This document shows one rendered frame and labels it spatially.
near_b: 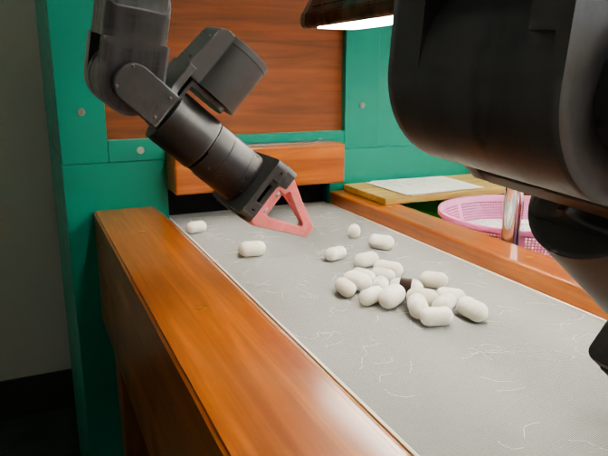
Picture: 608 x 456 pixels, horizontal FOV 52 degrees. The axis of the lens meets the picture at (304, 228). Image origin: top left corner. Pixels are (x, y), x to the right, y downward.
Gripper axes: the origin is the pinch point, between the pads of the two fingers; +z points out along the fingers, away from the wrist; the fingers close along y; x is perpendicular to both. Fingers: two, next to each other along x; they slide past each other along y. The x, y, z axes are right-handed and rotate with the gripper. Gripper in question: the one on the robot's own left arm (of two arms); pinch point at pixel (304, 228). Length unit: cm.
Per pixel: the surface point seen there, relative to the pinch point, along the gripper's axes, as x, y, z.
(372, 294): 1.5, -7.9, 7.0
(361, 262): -1.5, 3.2, 10.9
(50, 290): 50, 122, 10
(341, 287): 2.7, -4.2, 5.9
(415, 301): -0.3, -12.4, 8.5
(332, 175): -13.3, 35.1, 16.2
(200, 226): 7.4, 29.3, 0.8
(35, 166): 23, 122, -14
